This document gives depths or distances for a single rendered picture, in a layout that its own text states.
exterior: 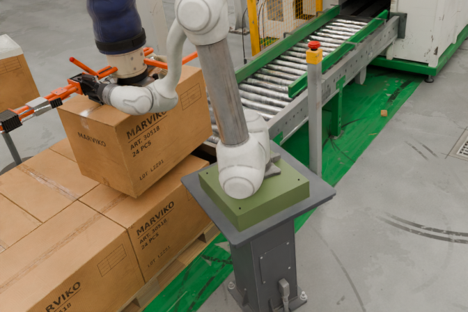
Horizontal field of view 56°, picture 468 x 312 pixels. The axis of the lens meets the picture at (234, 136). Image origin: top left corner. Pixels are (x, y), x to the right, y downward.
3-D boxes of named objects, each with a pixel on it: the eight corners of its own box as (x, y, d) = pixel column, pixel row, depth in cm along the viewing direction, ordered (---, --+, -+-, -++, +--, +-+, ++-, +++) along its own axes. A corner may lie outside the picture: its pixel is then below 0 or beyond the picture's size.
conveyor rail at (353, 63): (392, 36, 393) (394, 15, 383) (398, 37, 390) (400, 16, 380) (235, 178, 250) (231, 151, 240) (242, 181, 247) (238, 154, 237)
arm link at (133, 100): (106, 110, 172) (133, 109, 182) (133, 120, 163) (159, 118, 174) (109, 83, 170) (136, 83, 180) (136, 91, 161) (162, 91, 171)
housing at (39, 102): (43, 105, 183) (40, 96, 180) (52, 109, 179) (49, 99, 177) (28, 113, 179) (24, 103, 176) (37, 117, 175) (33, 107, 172)
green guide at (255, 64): (329, 12, 420) (329, 3, 415) (339, 13, 414) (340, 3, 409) (225, 81, 321) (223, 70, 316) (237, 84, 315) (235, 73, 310)
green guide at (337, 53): (384, 19, 390) (385, 8, 385) (395, 20, 384) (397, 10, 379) (287, 97, 291) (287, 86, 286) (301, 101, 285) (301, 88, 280)
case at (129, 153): (160, 118, 264) (145, 56, 242) (213, 134, 243) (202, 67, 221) (81, 174, 225) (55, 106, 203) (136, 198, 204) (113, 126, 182)
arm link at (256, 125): (272, 147, 188) (268, 102, 176) (269, 173, 173) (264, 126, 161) (235, 147, 191) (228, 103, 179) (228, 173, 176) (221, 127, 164)
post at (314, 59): (313, 184, 300) (311, 46, 245) (322, 187, 296) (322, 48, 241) (308, 190, 295) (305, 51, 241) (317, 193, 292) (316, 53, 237)
